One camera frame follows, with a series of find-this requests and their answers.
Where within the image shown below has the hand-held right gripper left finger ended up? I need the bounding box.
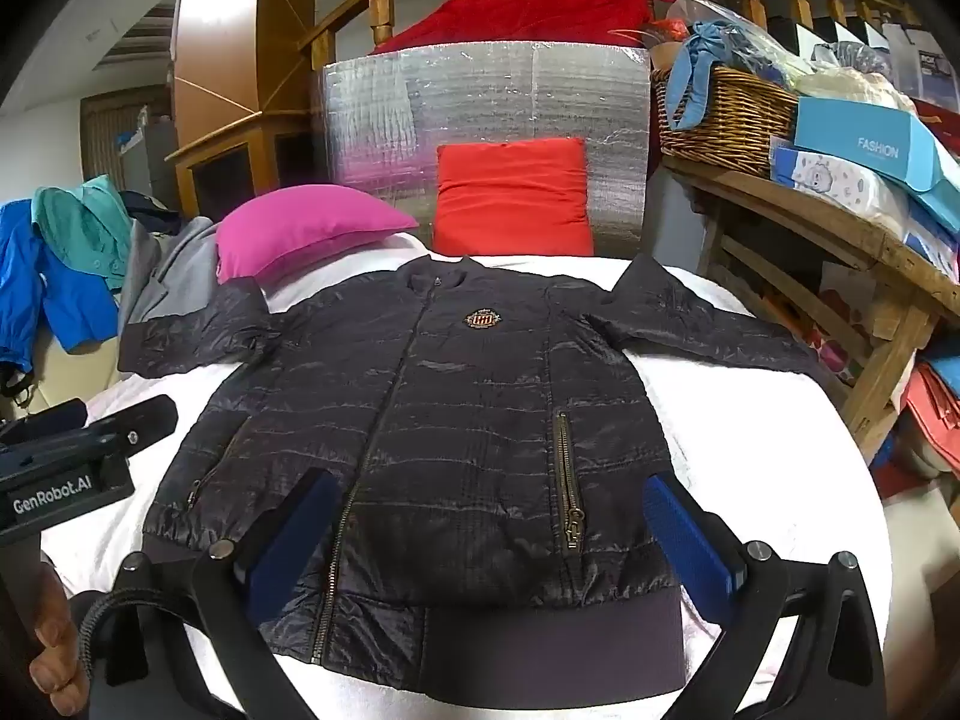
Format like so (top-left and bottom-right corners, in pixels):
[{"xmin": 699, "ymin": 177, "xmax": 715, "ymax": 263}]
[{"xmin": 90, "ymin": 467, "xmax": 346, "ymax": 720}]

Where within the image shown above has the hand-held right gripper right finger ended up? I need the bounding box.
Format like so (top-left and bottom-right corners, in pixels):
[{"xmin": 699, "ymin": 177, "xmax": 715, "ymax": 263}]
[{"xmin": 643, "ymin": 472, "xmax": 890, "ymax": 720}]

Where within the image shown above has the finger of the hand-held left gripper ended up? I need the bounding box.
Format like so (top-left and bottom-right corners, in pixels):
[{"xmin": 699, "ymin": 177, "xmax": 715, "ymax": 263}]
[
  {"xmin": 86, "ymin": 394, "xmax": 179, "ymax": 458},
  {"xmin": 0, "ymin": 399, "xmax": 89, "ymax": 446}
]

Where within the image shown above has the black quilted jacket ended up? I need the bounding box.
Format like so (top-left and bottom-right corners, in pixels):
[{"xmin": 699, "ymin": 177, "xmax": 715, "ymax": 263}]
[{"xmin": 118, "ymin": 253, "xmax": 841, "ymax": 692}]

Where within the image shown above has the person's left hand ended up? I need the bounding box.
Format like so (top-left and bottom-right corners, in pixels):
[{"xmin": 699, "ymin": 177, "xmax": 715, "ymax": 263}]
[{"xmin": 26, "ymin": 562, "xmax": 91, "ymax": 718}]

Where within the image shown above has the blue jacket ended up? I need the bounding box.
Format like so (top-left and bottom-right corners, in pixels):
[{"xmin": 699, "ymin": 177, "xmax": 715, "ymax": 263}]
[{"xmin": 0, "ymin": 199, "xmax": 121, "ymax": 376}]

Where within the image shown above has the white embossed bedspread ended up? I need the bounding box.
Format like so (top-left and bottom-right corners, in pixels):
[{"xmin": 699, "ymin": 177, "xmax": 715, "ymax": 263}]
[{"xmin": 41, "ymin": 229, "xmax": 893, "ymax": 720}]

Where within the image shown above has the teal shirt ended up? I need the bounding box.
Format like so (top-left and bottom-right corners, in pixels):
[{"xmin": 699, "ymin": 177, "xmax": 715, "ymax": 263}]
[{"xmin": 31, "ymin": 174, "xmax": 136, "ymax": 293}]

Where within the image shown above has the pink pillow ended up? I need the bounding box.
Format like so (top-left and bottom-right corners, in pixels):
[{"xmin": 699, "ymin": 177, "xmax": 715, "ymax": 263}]
[{"xmin": 216, "ymin": 184, "xmax": 421, "ymax": 286}]

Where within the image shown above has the coral bag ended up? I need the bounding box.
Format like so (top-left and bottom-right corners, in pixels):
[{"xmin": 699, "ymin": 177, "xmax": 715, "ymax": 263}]
[{"xmin": 902, "ymin": 364, "xmax": 960, "ymax": 470}]

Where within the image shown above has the wooden table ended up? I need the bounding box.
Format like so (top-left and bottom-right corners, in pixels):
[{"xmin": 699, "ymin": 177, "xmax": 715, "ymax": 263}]
[{"xmin": 660, "ymin": 154, "xmax": 960, "ymax": 466}]

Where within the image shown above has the wooden cabinet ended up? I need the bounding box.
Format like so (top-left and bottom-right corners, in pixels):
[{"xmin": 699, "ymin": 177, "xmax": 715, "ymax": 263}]
[{"xmin": 165, "ymin": 0, "xmax": 320, "ymax": 222}]

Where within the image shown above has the red pillow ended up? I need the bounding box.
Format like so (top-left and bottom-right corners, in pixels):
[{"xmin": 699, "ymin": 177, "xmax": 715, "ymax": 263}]
[{"xmin": 433, "ymin": 136, "xmax": 595, "ymax": 257}]

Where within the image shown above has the white patterned pack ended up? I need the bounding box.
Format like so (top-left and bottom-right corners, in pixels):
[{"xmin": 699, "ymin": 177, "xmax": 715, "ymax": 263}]
[{"xmin": 771, "ymin": 139, "xmax": 912, "ymax": 235}]

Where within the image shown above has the wicker basket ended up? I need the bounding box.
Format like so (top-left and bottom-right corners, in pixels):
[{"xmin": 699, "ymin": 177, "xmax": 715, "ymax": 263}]
[{"xmin": 651, "ymin": 64, "xmax": 800, "ymax": 158}]

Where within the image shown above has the light blue cardboard box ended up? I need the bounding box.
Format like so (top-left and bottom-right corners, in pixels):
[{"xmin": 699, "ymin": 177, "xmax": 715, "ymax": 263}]
[{"xmin": 793, "ymin": 94, "xmax": 960, "ymax": 233}]

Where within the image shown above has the silver foil insulation mat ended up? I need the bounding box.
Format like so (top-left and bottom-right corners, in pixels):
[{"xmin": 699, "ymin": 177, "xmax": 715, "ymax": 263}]
[{"xmin": 319, "ymin": 45, "xmax": 653, "ymax": 256}]

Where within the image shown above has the blue cloth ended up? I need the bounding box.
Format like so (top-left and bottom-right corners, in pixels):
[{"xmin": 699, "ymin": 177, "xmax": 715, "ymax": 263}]
[{"xmin": 666, "ymin": 21, "xmax": 758, "ymax": 130}]

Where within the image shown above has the wooden stair railing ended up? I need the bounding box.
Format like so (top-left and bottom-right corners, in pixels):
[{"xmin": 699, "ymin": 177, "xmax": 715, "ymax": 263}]
[{"xmin": 300, "ymin": 0, "xmax": 923, "ymax": 76}]

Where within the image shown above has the cream cloth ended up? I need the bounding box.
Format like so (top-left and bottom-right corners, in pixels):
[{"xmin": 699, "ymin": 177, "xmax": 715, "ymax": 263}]
[{"xmin": 796, "ymin": 66, "xmax": 917, "ymax": 119}]

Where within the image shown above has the red velvet cloth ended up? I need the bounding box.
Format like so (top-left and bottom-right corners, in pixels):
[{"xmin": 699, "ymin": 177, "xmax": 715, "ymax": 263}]
[{"xmin": 371, "ymin": 0, "xmax": 676, "ymax": 55}]

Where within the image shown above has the black braided cable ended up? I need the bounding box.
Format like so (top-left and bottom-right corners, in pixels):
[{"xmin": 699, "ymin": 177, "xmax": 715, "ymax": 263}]
[{"xmin": 75, "ymin": 585, "xmax": 192, "ymax": 698}]

